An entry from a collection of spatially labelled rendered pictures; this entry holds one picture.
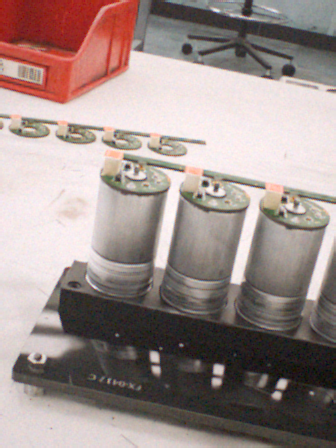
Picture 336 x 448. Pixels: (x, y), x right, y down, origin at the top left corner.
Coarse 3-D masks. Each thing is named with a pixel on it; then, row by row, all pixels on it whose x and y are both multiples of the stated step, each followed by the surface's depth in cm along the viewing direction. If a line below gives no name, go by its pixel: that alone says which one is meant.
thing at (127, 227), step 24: (120, 192) 26; (96, 216) 27; (120, 216) 26; (144, 216) 26; (96, 240) 27; (120, 240) 27; (144, 240) 27; (96, 264) 27; (120, 264) 27; (144, 264) 27; (96, 288) 28; (120, 288) 27; (144, 288) 28
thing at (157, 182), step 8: (128, 168) 27; (152, 168) 28; (104, 176) 26; (112, 176) 27; (120, 176) 26; (152, 176) 27; (160, 176) 27; (168, 176) 27; (112, 184) 26; (120, 184) 26; (128, 184) 26; (136, 184) 26; (144, 184) 26; (152, 184) 27; (160, 184) 27; (168, 184) 27; (128, 192) 26; (136, 192) 26; (144, 192) 26; (152, 192) 26; (160, 192) 26
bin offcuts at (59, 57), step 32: (0, 0) 58; (32, 0) 62; (64, 0) 61; (96, 0) 60; (128, 0) 57; (0, 32) 60; (32, 32) 63; (64, 32) 62; (96, 32) 53; (128, 32) 59; (0, 64) 52; (32, 64) 51; (64, 64) 50; (96, 64) 55; (128, 64) 61; (64, 96) 51
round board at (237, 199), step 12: (204, 180) 27; (216, 180) 28; (180, 192) 26; (192, 192) 26; (204, 192) 26; (228, 192) 27; (240, 192) 27; (204, 204) 26; (228, 204) 26; (240, 204) 26
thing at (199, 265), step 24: (216, 192) 27; (192, 216) 26; (216, 216) 26; (240, 216) 26; (192, 240) 26; (216, 240) 26; (240, 240) 27; (168, 264) 28; (192, 264) 27; (216, 264) 27; (168, 288) 28; (192, 288) 27; (216, 288) 27; (192, 312) 27
